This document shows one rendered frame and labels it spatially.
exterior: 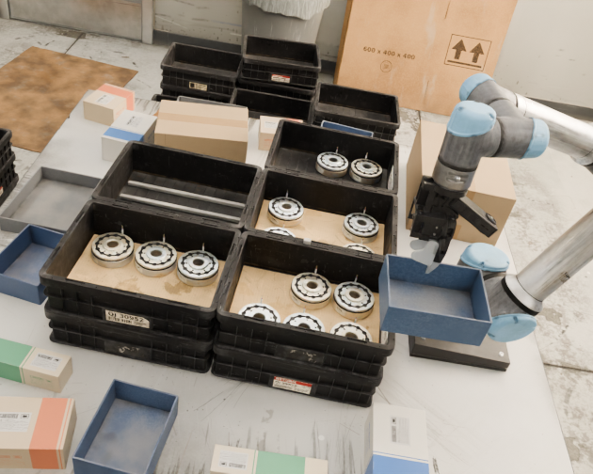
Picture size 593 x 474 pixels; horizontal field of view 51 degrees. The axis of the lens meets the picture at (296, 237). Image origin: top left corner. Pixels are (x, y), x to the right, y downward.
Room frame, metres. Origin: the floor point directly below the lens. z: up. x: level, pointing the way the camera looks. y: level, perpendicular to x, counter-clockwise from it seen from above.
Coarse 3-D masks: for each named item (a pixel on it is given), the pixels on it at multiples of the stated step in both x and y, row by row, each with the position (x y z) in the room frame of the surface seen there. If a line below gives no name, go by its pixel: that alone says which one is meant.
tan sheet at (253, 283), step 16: (256, 272) 1.19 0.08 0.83; (272, 272) 1.20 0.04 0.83; (240, 288) 1.12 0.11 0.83; (256, 288) 1.13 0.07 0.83; (272, 288) 1.14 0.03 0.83; (288, 288) 1.15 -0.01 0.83; (240, 304) 1.07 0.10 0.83; (272, 304) 1.09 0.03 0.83; (288, 304) 1.10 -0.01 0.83; (320, 320) 1.07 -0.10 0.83; (336, 320) 1.08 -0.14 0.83; (352, 320) 1.09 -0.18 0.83; (368, 320) 1.10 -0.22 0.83
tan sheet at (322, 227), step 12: (264, 204) 1.48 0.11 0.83; (264, 216) 1.42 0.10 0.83; (312, 216) 1.47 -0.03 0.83; (324, 216) 1.48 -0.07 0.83; (336, 216) 1.49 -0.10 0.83; (264, 228) 1.37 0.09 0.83; (288, 228) 1.39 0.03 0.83; (300, 228) 1.40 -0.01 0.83; (312, 228) 1.41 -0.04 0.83; (324, 228) 1.43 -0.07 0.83; (336, 228) 1.44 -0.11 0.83; (324, 240) 1.37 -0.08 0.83; (336, 240) 1.38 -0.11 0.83; (348, 240) 1.39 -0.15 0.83
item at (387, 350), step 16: (240, 240) 1.18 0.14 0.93; (272, 240) 1.21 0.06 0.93; (288, 240) 1.22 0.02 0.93; (240, 256) 1.13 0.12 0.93; (352, 256) 1.21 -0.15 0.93; (368, 256) 1.22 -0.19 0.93; (224, 288) 1.01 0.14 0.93; (224, 304) 0.96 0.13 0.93; (224, 320) 0.93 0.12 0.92; (240, 320) 0.93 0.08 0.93; (256, 320) 0.93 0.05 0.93; (288, 336) 0.93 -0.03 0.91; (304, 336) 0.93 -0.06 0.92; (320, 336) 0.92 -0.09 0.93; (336, 336) 0.93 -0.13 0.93; (368, 352) 0.92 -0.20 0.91; (384, 352) 0.92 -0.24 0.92
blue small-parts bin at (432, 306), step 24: (384, 264) 0.98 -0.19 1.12; (408, 264) 1.00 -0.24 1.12; (384, 288) 0.92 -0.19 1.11; (408, 288) 0.98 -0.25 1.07; (432, 288) 0.99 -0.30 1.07; (456, 288) 1.00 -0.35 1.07; (480, 288) 0.96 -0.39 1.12; (384, 312) 0.86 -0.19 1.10; (408, 312) 0.85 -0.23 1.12; (432, 312) 0.85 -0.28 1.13; (456, 312) 0.93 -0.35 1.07; (480, 312) 0.91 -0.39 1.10; (432, 336) 0.85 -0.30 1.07; (456, 336) 0.86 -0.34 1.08; (480, 336) 0.86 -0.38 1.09
